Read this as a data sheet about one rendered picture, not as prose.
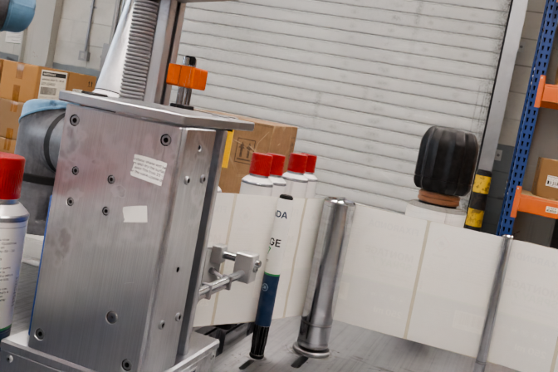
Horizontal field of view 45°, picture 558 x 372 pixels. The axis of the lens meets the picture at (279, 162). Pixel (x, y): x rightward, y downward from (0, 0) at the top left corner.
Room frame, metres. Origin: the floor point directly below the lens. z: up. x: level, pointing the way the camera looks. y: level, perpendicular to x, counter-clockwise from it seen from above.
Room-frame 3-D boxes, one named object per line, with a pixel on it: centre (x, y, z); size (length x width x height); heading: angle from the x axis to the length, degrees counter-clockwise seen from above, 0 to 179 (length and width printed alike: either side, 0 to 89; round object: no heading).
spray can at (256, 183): (1.07, 0.03, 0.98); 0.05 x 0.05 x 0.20
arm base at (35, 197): (1.21, 0.41, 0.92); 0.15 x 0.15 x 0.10
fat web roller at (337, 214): (0.80, -0.08, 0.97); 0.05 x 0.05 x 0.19
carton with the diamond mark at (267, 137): (1.74, 0.11, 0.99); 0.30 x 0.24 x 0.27; 168
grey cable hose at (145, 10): (0.87, 0.20, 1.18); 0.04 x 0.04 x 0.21
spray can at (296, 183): (1.25, -0.03, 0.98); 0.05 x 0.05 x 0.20
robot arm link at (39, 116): (1.21, 0.40, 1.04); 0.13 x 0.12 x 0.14; 55
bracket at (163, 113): (0.56, 0.10, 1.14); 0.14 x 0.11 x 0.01; 161
